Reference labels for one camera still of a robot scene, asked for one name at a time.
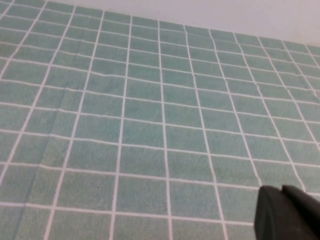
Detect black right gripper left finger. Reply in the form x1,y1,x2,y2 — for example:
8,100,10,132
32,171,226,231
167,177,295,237
253,184,316,240

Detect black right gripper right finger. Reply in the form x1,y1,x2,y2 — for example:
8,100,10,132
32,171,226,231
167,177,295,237
282,184,320,240

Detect green checked tablecloth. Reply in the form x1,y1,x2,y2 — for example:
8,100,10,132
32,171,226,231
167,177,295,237
0,0,320,240

